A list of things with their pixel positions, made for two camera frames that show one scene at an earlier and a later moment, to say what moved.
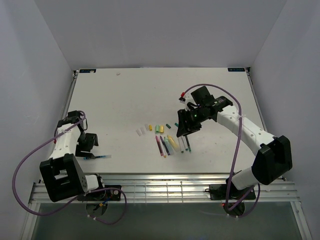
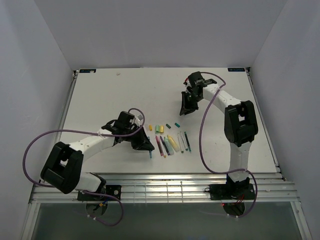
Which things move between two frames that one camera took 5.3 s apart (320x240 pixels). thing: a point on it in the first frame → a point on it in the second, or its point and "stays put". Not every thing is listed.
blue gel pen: x=109 y=156 → x=150 y=151
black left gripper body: x=82 y=138 → x=133 y=136
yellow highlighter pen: x=173 y=143 stays put
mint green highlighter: x=169 y=146 stays put
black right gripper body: x=195 y=117 → x=192 y=95
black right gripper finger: x=191 y=130 → x=185 y=111
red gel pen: x=159 y=146 stays put
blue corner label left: x=87 y=70 stays put
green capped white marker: x=184 y=142 stays put
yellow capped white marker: x=164 y=152 stays put
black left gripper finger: x=91 y=141 → x=145 y=138
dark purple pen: x=164 y=145 stays put
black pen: x=189 y=149 stays put
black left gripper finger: x=78 y=153 → x=144 y=147
